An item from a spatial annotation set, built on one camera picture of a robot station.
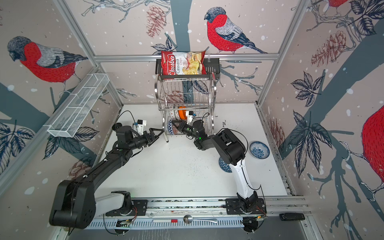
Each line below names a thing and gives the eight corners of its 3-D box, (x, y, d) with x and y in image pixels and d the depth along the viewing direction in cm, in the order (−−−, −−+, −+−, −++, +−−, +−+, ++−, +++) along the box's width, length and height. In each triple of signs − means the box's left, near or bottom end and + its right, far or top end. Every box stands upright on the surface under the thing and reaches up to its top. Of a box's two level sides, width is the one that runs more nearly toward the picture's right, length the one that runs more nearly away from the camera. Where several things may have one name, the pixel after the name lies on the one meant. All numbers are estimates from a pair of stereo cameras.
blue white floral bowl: (252, 159, 93) (255, 155, 89) (248, 145, 99) (251, 141, 95) (267, 159, 93) (271, 155, 89) (263, 145, 99) (266, 141, 95)
